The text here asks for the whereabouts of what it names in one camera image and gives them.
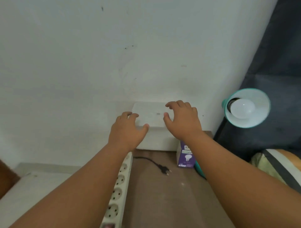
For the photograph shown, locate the person's right hand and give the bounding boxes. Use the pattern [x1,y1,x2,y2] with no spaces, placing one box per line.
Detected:
[163,100,204,141]

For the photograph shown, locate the person's left hand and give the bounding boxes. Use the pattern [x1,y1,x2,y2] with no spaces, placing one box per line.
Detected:
[108,111,150,153]

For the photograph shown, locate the white box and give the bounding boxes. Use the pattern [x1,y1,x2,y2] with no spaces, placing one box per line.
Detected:
[131,101,180,151]

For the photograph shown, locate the person's left forearm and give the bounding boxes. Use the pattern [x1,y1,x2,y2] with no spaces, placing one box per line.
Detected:
[9,142,135,228]

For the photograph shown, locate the person's right forearm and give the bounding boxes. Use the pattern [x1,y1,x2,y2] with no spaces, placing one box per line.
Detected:
[177,131,301,228]

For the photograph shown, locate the purple light bulb carton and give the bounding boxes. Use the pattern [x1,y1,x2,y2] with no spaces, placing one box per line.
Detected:
[177,140,197,168]

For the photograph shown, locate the white light bulb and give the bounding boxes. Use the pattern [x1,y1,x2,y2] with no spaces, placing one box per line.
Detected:
[230,99,256,119]

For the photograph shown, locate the white power strip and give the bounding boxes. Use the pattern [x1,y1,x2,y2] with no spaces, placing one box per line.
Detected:
[100,151,133,228]

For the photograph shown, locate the teal desk lamp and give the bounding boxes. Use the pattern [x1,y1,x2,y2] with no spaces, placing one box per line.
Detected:
[194,88,271,180]

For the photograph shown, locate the dark grey fabric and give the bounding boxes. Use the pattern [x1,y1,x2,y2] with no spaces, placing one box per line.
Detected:
[212,0,301,163]

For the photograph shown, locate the striped yellow cloth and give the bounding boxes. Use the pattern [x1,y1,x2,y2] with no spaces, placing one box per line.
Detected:
[249,148,301,193]

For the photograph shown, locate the brown wooden furniture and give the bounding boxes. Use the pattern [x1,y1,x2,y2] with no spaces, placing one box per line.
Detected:
[0,159,21,200]

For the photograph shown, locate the black power plug cable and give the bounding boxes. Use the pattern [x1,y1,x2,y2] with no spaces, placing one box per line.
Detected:
[133,156,172,176]

